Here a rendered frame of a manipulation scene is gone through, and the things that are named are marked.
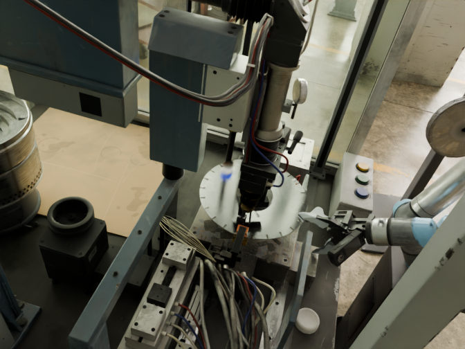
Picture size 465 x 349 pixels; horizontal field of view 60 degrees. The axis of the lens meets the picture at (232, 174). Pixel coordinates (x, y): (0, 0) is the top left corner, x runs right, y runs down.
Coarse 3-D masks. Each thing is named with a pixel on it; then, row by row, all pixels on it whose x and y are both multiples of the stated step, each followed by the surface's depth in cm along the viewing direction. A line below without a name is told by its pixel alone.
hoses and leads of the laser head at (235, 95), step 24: (24, 0) 41; (72, 24) 42; (264, 24) 61; (312, 24) 73; (264, 48) 72; (144, 72) 46; (264, 72) 75; (192, 96) 49; (216, 96) 52; (240, 96) 55
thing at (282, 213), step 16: (240, 160) 133; (208, 176) 126; (224, 176) 127; (288, 176) 131; (208, 192) 121; (224, 192) 121; (288, 192) 125; (304, 192) 126; (208, 208) 116; (224, 208) 117; (272, 208) 119; (288, 208) 120; (304, 208) 121; (224, 224) 112; (240, 224) 113; (256, 224) 114; (272, 224) 115; (288, 224) 115
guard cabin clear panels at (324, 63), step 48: (144, 0) 141; (336, 0) 125; (144, 48) 153; (336, 48) 134; (384, 48) 130; (144, 96) 167; (288, 96) 150; (336, 96) 145; (240, 144) 170; (336, 144) 158
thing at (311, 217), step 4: (316, 208) 119; (320, 208) 119; (304, 212) 118; (312, 212) 118; (316, 212) 118; (320, 212) 118; (300, 216) 118; (304, 216) 117; (308, 216) 116; (312, 216) 116; (324, 216) 117; (308, 220) 117; (312, 220) 116; (316, 220) 115; (320, 220) 115; (320, 224) 116; (324, 224) 115; (328, 224) 114
